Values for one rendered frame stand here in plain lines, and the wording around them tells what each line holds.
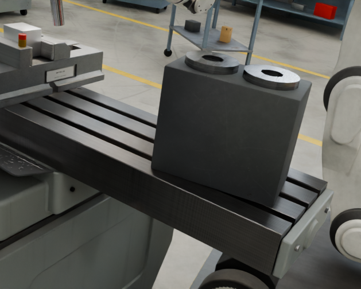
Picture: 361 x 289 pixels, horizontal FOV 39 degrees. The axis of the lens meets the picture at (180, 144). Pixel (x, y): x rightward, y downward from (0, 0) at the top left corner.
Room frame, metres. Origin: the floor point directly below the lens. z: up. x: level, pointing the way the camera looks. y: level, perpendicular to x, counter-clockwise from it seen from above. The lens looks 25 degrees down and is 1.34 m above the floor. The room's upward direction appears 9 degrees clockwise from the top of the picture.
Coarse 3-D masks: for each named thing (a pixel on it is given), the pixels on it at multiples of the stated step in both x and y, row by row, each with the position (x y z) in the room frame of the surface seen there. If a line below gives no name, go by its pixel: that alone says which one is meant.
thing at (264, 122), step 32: (192, 64) 0.78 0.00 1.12; (224, 64) 0.78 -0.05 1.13; (256, 64) 0.81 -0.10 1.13; (160, 96) 0.77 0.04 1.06; (192, 96) 0.75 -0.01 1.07; (224, 96) 0.74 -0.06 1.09; (256, 96) 0.72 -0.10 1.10; (288, 96) 0.71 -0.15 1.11; (160, 128) 0.77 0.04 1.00; (192, 128) 0.75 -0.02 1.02; (224, 128) 0.73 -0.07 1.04; (256, 128) 0.72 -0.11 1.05; (288, 128) 0.70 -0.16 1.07; (160, 160) 0.77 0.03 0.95; (192, 160) 0.75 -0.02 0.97; (224, 160) 0.73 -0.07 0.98; (256, 160) 0.72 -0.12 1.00; (288, 160) 0.75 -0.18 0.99; (256, 192) 0.71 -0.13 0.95
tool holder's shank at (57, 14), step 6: (54, 0) 1.02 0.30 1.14; (60, 0) 1.03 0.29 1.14; (54, 6) 1.03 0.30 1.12; (60, 6) 1.03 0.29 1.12; (54, 12) 1.03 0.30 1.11; (60, 12) 1.03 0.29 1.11; (54, 18) 1.03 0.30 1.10; (60, 18) 1.03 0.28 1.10; (54, 24) 1.03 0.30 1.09; (60, 24) 1.03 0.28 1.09
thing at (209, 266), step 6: (210, 252) 1.28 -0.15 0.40; (216, 252) 1.28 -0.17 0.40; (222, 252) 1.29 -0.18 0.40; (210, 258) 1.25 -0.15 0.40; (216, 258) 1.25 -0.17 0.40; (204, 264) 1.21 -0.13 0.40; (210, 264) 1.22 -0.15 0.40; (204, 270) 1.19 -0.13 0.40; (210, 270) 1.19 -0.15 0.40; (198, 276) 1.16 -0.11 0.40; (204, 276) 1.16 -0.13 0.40; (198, 282) 1.13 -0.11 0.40; (192, 288) 1.10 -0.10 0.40
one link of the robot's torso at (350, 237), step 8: (344, 224) 1.05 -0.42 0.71; (352, 224) 1.04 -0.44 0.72; (360, 224) 1.03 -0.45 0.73; (336, 232) 1.05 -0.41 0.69; (344, 232) 1.04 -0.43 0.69; (352, 232) 1.03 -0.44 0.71; (360, 232) 1.02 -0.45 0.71; (336, 240) 1.04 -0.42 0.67; (344, 240) 1.03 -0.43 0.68; (352, 240) 1.03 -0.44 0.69; (360, 240) 1.02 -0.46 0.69; (344, 248) 1.03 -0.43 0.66; (352, 248) 1.02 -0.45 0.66; (360, 248) 1.02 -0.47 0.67; (352, 256) 1.03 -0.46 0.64; (360, 256) 1.02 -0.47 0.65
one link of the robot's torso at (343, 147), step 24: (336, 96) 1.07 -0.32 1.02; (360, 96) 1.05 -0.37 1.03; (336, 120) 1.06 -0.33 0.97; (360, 120) 1.05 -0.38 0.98; (336, 144) 1.07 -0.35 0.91; (360, 144) 1.09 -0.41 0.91; (336, 168) 1.09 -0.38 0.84; (360, 168) 1.08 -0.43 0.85; (336, 192) 1.09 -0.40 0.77; (360, 192) 1.08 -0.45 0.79; (336, 216) 1.09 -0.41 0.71; (360, 216) 1.05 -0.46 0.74
